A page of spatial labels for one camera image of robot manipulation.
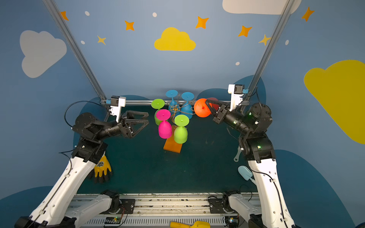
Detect blue wine glass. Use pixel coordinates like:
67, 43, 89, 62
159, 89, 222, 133
180, 92, 194, 119
165, 90, 178, 113

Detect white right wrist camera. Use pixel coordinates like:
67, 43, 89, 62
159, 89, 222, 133
228, 84, 249, 111

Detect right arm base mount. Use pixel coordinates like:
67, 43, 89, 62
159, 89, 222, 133
207, 190, 239, 214

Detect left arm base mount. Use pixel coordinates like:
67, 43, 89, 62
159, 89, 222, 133
101, 190, 136, 214

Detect orange wooden rack base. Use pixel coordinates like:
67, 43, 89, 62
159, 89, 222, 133
163, 134, 182, 154

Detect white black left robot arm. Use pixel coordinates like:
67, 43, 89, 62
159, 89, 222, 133
14, 110, 149, 228

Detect aluminium back frame rail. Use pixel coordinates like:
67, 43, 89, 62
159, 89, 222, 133
100, 99, 251, 106

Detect aluminium left corner post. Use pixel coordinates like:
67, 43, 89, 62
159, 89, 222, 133
42, 0, 108, 107

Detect yellow black work glove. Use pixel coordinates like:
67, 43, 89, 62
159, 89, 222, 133
88, 155, 113, 183

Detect white dish brush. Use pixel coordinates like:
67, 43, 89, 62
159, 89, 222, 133
233, 146, 242, 162

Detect gold wire glass rack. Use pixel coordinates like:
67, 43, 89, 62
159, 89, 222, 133
170, 94, 195, 123

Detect aluminium right corner post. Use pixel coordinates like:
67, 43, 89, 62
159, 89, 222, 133
244, 0, 296, 99

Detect aluminium front base rails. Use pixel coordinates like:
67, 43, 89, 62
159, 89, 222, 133
56, 193, 286, 228

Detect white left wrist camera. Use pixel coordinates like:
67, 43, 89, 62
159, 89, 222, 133
106, 96, 126, 123

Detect light blue scoop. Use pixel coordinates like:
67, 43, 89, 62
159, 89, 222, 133
238, 166, 256, 185

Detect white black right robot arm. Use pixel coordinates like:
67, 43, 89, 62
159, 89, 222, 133
205, 99, 297, 228

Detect yellow tool at front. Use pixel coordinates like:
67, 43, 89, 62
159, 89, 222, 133
170, 220, 211, 228

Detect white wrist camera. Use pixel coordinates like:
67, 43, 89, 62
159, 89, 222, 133
228, 84, 249, 111
106, 96, 126, 123

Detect aluminium corner post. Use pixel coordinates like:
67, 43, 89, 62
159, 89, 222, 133
244, 0, 296, 99
42, 0, 108, 107

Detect green wine glass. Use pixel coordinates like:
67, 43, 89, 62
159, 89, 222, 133
174, 115, 190, 144
151, 99, 165, 126

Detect left blue wine glass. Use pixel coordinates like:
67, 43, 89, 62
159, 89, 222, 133
165, 90, 178, 113

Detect red wine glass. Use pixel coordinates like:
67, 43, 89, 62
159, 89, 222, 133
194, 97, 219, 118

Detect right blue wine glass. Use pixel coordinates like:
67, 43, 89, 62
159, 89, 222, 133
180, 92, 194, 119

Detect pink wine glass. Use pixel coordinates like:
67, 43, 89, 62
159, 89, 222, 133
156, 109, 172, 139

